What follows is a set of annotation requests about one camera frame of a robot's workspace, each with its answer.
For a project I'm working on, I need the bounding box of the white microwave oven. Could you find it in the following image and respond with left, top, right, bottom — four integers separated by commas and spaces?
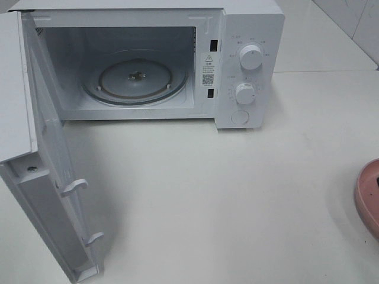
7, 1, 285, 129

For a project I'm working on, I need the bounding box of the white microwave door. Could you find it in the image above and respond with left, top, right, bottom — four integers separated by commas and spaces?
1, 11, 103, 283

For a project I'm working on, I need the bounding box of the white round door button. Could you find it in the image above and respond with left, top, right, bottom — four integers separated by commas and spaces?
231, 110, 249, 124

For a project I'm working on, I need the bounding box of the white microwave knob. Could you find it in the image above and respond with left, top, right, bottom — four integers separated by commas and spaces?
239, 43, 263, 70
235, 83, 256, 105

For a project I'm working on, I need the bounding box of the glass microwave turntable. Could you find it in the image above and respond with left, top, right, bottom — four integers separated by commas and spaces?
81, 58, 188, 106

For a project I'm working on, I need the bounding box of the pink round plate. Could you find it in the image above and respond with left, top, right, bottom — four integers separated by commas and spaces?
354, 159, 378, 239

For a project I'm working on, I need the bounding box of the white warning label sticker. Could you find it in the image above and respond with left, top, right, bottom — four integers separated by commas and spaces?
201, 53, 217, 87

